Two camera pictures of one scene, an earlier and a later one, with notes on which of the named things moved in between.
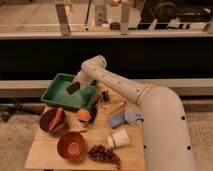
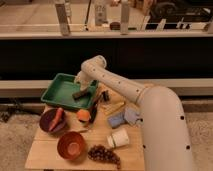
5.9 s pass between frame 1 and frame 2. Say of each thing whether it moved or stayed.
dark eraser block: moved
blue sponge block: stayed
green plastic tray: stayed
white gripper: stayed
